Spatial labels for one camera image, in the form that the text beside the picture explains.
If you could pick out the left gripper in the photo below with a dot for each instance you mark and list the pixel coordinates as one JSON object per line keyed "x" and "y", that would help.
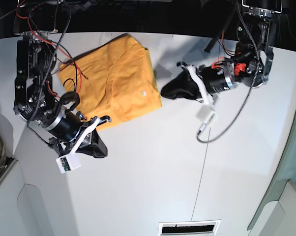
{"x": 221, "y": 77}

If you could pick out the white bin left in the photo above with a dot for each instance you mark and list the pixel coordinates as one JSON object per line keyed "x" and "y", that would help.
{"x": 33, "y": 207}

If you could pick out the white bin right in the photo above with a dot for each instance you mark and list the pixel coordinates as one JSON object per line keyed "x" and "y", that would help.
{"x": 278, "y": 218}

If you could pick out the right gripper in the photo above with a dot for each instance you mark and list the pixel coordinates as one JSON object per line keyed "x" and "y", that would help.
{"x": 69, "y": 131}

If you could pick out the yellow t-shirt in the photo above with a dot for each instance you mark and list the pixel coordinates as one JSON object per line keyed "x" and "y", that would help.
{"x": 117, "y": 80}

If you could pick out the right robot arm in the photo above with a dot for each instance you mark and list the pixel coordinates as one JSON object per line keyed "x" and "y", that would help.
{"x": 35, "y": 99}

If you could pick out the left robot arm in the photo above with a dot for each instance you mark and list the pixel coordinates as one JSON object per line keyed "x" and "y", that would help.
{"x": 250, "y": 63}

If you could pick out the white bin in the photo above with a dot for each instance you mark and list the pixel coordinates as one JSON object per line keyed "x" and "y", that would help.
{"x": 278, "y": 218}
{"x": 33, "y": 207}

